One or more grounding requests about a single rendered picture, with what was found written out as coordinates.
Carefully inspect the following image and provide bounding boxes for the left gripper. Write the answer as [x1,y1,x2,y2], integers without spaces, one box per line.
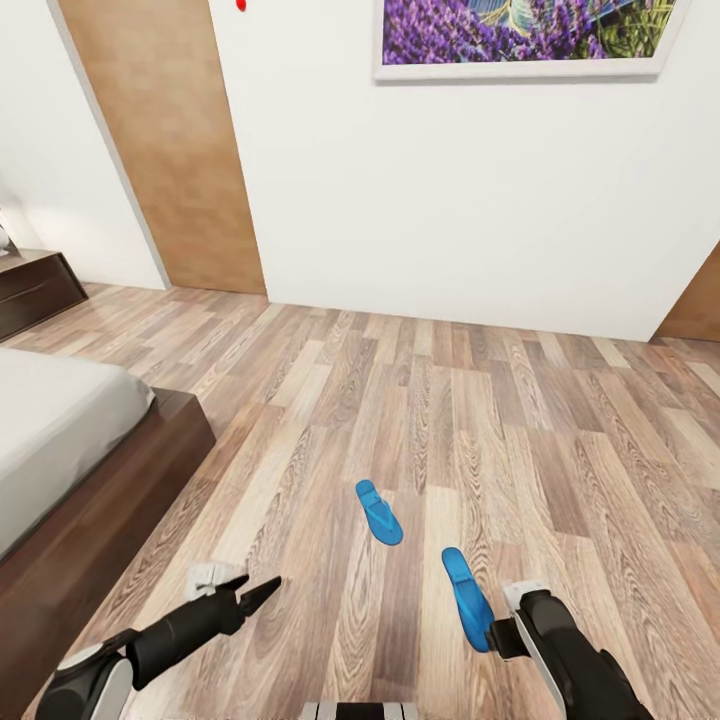
[163,574,282,665]

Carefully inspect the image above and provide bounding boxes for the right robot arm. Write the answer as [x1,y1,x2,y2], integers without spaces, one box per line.
[485,579,653,720]

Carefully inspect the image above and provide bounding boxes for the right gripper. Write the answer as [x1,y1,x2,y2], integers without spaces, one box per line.
[485,616,531,659]

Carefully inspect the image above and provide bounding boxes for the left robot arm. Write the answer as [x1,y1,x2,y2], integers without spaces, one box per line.
[34,564,282,720]

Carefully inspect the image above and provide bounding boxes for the sandal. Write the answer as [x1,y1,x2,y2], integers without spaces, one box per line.
[442,547,495,653]
[356,480,403,546]

